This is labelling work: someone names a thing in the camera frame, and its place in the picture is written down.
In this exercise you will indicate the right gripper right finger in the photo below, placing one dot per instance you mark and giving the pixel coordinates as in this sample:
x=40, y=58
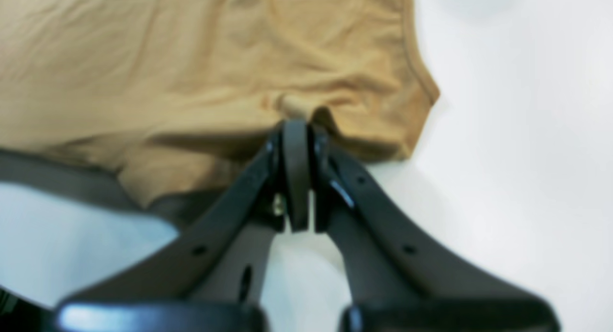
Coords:
x=402, y=279

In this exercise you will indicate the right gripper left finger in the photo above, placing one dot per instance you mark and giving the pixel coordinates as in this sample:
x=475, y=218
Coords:
x=209, y=279

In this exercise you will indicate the brown t-shirt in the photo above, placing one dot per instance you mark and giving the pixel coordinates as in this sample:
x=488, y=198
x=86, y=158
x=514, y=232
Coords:
x=175, y=96

